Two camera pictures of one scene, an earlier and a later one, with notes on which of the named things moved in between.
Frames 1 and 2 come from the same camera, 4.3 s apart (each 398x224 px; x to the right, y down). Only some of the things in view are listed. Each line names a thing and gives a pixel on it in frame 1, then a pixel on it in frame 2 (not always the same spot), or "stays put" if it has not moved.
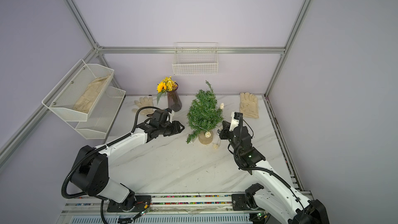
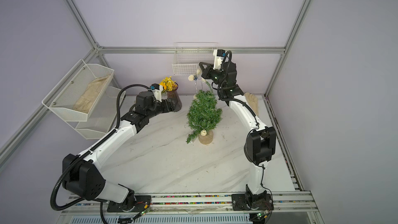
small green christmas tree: [204, 114] stays put
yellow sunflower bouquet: [168, 84] stays put
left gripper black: [175, 124] to [171, 107]
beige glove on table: [249, 105] stays put
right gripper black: [225, 135] to [206, 71]
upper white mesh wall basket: [78, 94] stays put
